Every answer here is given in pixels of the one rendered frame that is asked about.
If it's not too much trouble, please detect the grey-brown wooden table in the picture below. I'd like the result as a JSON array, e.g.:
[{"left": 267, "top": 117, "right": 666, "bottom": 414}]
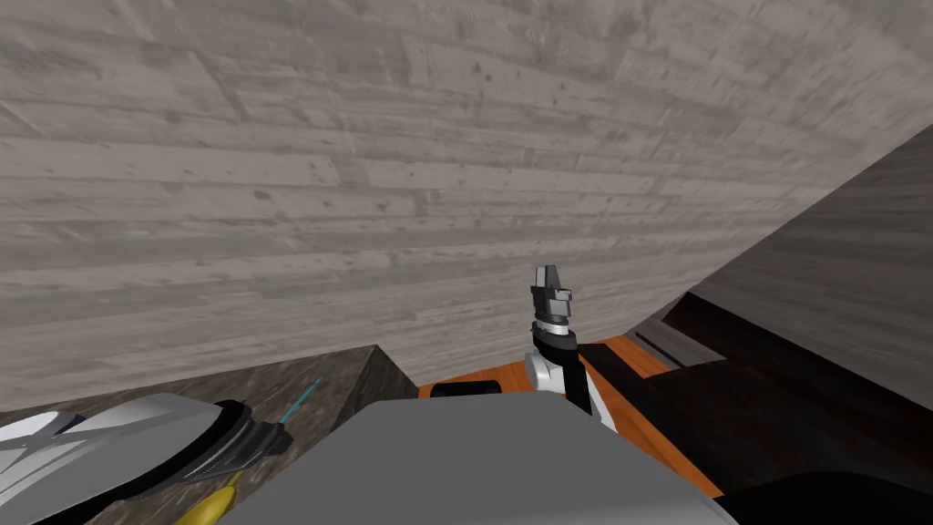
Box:
[{"left": 0, "top": 345, "right": 421, "bottom": 525}]

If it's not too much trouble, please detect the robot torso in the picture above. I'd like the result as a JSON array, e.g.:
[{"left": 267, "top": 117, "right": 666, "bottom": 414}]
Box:
[{"left": 215, "top": 379, "right": 739, "bottom": 525}]

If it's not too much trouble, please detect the teal thin stick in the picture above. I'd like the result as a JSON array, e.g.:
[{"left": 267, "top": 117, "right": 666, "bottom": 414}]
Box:
[{"left": 279, "top": 376, "right": 326, "bottom": 426}]

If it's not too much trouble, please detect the dark brown cabinet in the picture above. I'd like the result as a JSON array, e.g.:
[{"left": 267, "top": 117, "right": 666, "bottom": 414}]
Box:
[{"left": 577, "top": 291, "right": 933, "bottom": 499}]

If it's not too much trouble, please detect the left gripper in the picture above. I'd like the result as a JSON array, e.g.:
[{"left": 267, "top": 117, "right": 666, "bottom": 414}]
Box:
[{"left": 243, "top": 420, "right": 294, "bottom": 460}]

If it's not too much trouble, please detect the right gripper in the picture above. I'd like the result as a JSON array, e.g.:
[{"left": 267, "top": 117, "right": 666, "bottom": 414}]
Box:
[{"left": 529, "top": 265, "right": 574, "bottom": 327}]

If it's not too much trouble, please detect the yellow rounded object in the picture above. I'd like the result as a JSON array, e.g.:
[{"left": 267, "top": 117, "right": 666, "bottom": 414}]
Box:
[{"left": 173, "top": 472, "right": 244, "bottom": 525}]

